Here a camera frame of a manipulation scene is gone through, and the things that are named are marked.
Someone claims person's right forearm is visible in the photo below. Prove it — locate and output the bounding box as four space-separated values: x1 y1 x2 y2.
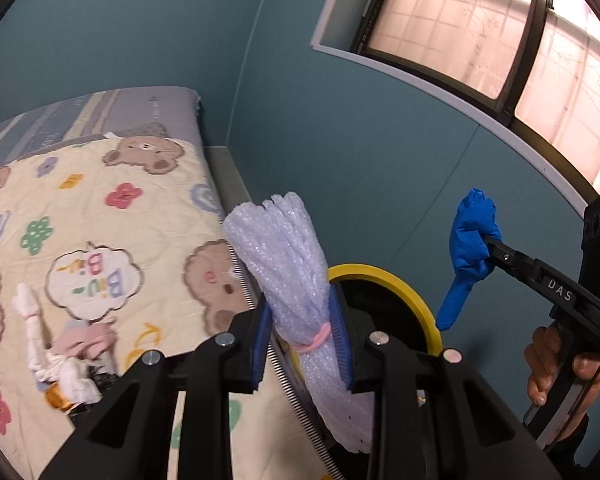
550 405 600 480

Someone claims bed with striped grey sheet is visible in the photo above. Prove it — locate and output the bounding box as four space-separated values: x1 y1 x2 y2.
0 86 281 341

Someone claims white knotted cloth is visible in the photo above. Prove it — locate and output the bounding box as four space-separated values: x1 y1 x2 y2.
10 282 103 406

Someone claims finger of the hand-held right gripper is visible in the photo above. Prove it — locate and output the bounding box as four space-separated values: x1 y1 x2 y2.
482 234 543 287

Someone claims bear printed cream blanket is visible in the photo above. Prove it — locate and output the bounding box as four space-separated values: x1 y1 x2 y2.
0 135 341 480

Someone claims bubble wrap bundle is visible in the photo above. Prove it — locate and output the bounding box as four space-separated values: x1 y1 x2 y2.
222 191 376 456

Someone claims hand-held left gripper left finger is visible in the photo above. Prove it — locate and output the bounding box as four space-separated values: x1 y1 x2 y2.
37 292 274 480

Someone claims blue rubber glove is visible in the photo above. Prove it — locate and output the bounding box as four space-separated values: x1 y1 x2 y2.
435 187 503 332

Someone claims orange snack wrapper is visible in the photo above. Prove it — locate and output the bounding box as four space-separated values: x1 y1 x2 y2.
45 385 77 412

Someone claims yellow rimmed black trash bin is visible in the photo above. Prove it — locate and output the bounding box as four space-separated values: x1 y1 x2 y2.
287 262 445 461

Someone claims person's right hand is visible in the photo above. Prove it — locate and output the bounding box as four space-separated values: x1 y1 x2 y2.
524 325 600 407

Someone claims window with dark frame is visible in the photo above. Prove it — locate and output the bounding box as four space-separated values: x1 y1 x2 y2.
310 0 600 221

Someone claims pink cloth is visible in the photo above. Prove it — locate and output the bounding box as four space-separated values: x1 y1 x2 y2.
55 320 118 361

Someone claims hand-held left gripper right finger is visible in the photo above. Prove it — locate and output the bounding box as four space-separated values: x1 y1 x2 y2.
327 290 563 480

